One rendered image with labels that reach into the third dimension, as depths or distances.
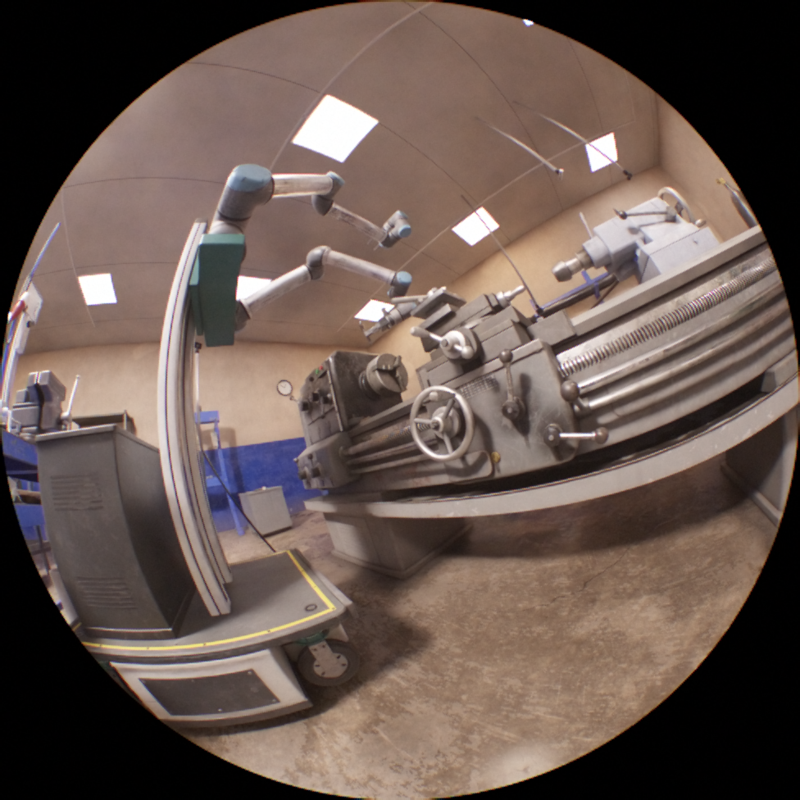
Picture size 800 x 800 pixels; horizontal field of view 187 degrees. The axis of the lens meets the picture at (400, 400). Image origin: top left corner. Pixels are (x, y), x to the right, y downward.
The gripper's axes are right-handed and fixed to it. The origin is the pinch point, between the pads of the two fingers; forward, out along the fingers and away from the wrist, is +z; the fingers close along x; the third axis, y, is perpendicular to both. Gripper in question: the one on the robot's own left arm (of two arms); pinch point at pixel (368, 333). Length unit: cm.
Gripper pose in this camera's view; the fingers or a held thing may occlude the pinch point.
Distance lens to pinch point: 149.2
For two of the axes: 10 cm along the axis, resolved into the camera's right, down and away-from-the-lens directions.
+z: -8.4, 5.3, -0.4
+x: -0.6, -0.3, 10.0
